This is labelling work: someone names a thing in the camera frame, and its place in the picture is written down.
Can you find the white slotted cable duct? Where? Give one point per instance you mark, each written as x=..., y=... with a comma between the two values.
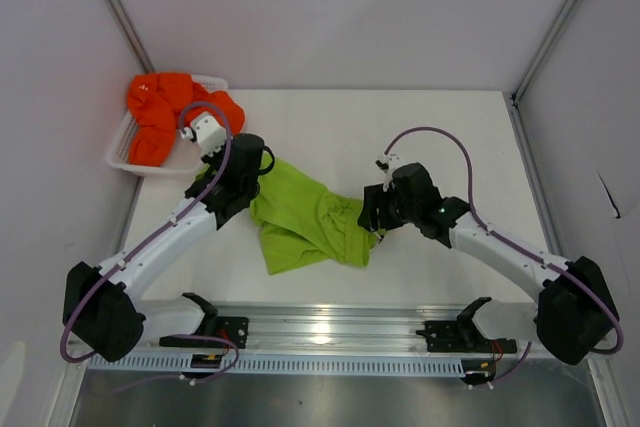
x=413, y=366

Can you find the aluminium frame post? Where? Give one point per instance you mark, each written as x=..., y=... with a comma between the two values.
x=132, y=38
x=552, y=36

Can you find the white plastic basket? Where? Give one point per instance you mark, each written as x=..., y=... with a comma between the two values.
x=184, y=158

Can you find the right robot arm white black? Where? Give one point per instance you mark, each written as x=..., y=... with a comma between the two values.
x=570, y=310

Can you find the right aluminium frame post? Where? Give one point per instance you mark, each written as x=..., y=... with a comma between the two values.
x=552, y=36

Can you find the aluminium mounting rail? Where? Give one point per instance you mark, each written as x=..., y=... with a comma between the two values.
x=324, y=329

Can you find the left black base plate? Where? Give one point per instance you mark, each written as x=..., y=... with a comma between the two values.
x=235, y=329

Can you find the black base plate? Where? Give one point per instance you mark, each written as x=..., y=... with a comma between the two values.
x=447, y=336
x=235, y=329

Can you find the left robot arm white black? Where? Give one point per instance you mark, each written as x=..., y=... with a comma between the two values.
x=104, y=305

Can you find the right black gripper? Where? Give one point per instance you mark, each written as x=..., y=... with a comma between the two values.
x=375, y=197

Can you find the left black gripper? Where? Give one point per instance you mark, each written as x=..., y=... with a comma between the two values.
x=212, y=161

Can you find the orange shorts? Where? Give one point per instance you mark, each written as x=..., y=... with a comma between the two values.
x=157, y=102

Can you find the left aluminium frame post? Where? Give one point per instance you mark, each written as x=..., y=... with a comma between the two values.
x=132, y=38

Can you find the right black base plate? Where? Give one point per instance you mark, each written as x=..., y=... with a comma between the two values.
x=447, y=336

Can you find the lime green shorts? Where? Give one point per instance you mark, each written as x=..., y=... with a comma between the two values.
x=301, y=222

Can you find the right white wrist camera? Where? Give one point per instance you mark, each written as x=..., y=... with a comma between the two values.
x=388, y=163

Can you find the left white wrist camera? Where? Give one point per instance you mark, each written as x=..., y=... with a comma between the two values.
x=207, y=133

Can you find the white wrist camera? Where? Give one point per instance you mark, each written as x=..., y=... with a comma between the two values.
x=388, y=163
x=207, y=133

